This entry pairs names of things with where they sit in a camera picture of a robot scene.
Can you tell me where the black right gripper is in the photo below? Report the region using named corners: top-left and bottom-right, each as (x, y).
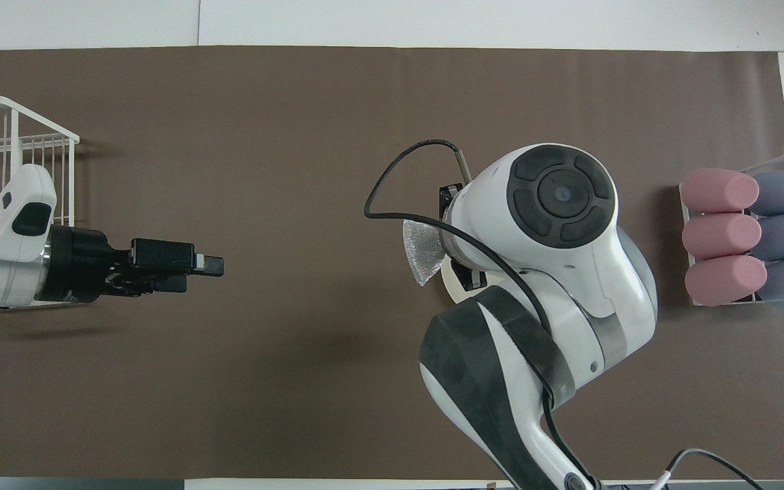
top-left (438, 182), bottom-right (486, 294)

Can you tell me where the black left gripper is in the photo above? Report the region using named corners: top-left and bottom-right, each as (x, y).
top-left (35, 225), bottom-right (225, 305)

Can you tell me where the silver mesh sponge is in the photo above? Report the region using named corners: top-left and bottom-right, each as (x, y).
top-left (402, 219), bottom-right (448, 287)

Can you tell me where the cream round plate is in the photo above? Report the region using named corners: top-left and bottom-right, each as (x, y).
top-left (441, 262), bottom-right (502, 306)

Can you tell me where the brown table mat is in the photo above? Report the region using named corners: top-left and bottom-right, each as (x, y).
top-left (0, 46), bottom-right (784, 480)

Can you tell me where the pink cup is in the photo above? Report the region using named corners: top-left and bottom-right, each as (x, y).
top-left (682, 213), bottom-right (762, 260)
top-left (680, 168), bottom-right (760, 213)
top-left (685, 255), bottom-right (768, 307)

